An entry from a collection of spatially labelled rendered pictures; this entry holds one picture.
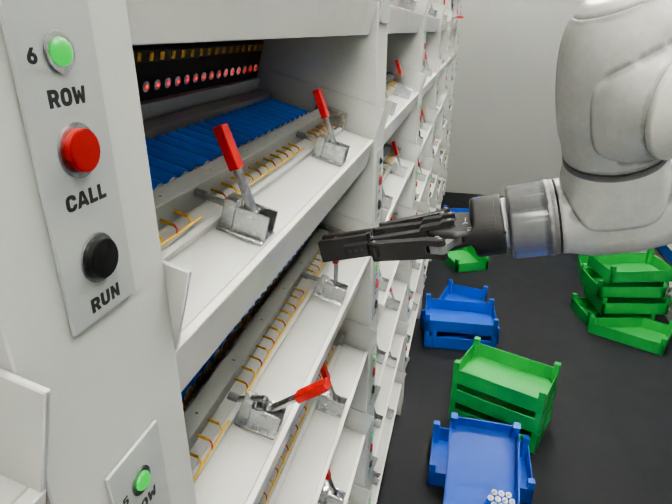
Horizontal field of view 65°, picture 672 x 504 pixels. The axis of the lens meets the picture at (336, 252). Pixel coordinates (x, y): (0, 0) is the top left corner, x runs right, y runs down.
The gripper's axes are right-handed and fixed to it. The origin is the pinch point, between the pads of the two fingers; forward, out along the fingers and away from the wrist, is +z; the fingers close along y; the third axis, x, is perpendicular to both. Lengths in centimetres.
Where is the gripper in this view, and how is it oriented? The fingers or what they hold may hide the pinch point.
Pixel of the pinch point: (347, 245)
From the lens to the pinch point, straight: 70.6
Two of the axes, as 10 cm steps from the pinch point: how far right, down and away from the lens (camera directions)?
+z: -9.4, 1.3, 3.1
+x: -2.3, -9.2, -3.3
